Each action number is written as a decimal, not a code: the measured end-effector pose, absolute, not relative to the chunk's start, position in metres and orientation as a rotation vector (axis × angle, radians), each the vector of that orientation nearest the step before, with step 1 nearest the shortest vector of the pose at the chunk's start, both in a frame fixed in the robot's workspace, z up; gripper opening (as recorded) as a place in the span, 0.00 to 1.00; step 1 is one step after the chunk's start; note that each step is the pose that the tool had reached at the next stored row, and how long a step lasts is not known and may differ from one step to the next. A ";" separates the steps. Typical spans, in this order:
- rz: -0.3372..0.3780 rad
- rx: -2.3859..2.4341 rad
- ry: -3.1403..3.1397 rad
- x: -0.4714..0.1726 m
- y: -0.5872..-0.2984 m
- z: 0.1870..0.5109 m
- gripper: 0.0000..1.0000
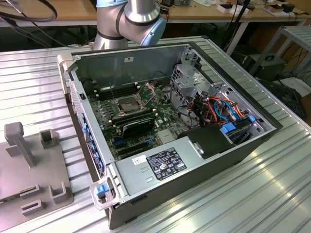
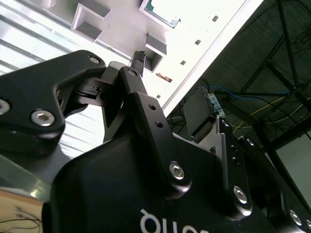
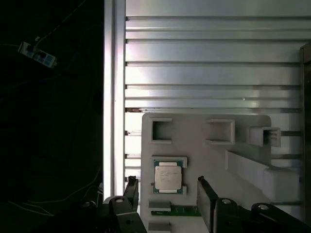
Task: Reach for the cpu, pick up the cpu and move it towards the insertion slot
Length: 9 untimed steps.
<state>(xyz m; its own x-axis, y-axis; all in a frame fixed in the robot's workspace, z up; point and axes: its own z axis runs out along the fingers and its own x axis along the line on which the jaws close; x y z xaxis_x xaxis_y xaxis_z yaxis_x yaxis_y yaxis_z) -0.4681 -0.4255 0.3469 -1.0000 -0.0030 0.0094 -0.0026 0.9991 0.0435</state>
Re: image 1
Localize black RAM slot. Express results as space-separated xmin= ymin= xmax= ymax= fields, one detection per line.
xmin=95 ymin=86 xmax=141 ymax=100
xmin=93 ymin=82 xmax=138 ymax=94
xmin=108 ymin=108 xmax=156 ymax=123
xmin=111 ymin=113 xmax=158 ymax=127

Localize CPU socket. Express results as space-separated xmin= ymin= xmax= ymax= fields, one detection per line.
xmin=114 ymin=97 xmax=144 ymax=115

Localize green motherboard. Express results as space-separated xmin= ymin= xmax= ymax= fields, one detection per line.
xmin=86 ymin=82 xmax=188 ymax=161

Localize black graphics card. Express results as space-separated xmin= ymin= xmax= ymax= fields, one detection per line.
xmin=121 ymin=116 xmax=156 ymax=140

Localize silver chipset heatsink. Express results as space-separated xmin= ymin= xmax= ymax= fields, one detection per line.
xmin=156 ymin=130 xmax=177 ymax=144

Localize metal socket cover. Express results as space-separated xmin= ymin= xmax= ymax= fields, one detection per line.
xmin=136 ymin=82 xmax=157 ymax=107

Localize metal drive cage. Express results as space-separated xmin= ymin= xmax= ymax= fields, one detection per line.
xmin=170 ymin=64 xmax=211 ymax=110

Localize black plastic shroud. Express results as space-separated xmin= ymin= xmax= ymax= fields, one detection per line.
xmin=177 ymin=122 xmax=236 ymax=160

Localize silver power supply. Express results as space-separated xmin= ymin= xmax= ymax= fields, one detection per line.
xmin=116 ymin=135 xmax=204 ymax=197

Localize open PC case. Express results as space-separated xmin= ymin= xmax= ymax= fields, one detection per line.
xmin=57 ymin=41 xmax=284 ymax=230

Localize blue disk carrier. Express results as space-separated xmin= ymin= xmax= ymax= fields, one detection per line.
xmin=220 ymin=116 xmax=255 ymax=146

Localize white box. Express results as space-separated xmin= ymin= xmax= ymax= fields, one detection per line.
xmin=217 ymin=2 xmax=250 ymax=15

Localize wooden desk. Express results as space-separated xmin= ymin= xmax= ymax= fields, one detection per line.
xmin=0 ymin=0 xmax=311 ymax=27

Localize grey parts rack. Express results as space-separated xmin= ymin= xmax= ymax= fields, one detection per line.
xmin=0 ymin=122 xmax=75 ymax=217

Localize orange wire bundle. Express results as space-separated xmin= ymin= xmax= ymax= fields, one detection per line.
xmin=190 ymin=96 xmax=245 ymax=121

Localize blue wire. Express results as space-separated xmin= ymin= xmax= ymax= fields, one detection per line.
xmin=213 ymin=97 xmax=235 ymax=123

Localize black box with handle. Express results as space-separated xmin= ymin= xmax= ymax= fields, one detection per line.
xmin=242 ymin=53 xmax=286 ymax=82

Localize metal shelf frame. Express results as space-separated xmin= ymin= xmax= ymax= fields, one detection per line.
xmin=250 ymin=25 xmax=311 ymax=81

